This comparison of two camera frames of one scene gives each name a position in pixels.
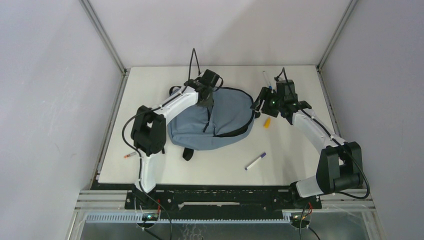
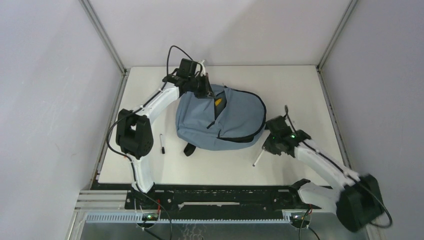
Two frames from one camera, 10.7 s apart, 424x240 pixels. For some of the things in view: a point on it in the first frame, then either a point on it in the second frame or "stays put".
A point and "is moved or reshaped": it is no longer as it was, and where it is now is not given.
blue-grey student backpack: [230, 118] is moved or reshaped
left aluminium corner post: [124, 70] stays put
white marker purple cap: [262, 156] is moved or reshaped
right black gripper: [267, 94] -> [268, 146]
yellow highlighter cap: [267, 123] is moved or reshaped
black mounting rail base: [218, 197] stays put
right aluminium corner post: [346, 16] stays put
